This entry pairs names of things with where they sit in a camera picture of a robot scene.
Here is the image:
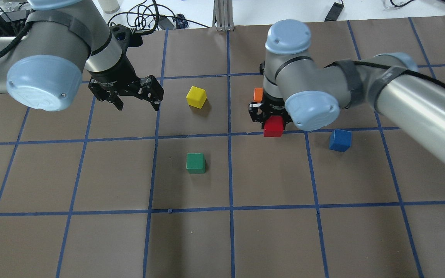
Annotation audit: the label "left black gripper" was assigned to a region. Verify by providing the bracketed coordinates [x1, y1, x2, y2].
[88, 56, 164, 112]

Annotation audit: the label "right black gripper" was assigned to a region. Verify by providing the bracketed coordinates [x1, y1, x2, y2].
[248, 95, 292, 130]

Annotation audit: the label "red block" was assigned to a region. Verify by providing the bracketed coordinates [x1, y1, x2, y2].
[263, 115, 285, 137]

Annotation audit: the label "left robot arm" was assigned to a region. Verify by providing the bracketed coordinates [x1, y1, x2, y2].
[0, 0, 164, 112]

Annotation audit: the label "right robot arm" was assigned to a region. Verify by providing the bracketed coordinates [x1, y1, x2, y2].
[248, 19, 445, 164]

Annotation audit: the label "orange block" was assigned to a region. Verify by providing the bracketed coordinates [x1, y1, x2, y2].
[253, 88, 263, 103]

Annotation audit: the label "yellow block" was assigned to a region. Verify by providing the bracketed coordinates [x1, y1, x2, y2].
[186, 86, 207, 109]

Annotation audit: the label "blue block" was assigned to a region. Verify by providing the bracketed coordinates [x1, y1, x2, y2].
[329, 129, 353, 153]

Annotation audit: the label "green block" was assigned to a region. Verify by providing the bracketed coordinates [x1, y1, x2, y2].
[186, 153, 206, 175]

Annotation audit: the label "black power adapter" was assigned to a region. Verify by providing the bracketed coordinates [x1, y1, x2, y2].
[324, 2, 344, 22]

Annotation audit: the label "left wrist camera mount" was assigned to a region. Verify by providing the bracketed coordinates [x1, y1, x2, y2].
[109, 24, 143, 53]

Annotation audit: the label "black cables on table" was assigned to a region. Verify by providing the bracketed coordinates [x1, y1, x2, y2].
[107, 0, 209, 31]

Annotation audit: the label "aluminium frame post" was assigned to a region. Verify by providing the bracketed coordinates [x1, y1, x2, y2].
[212, 0, 234, 32]

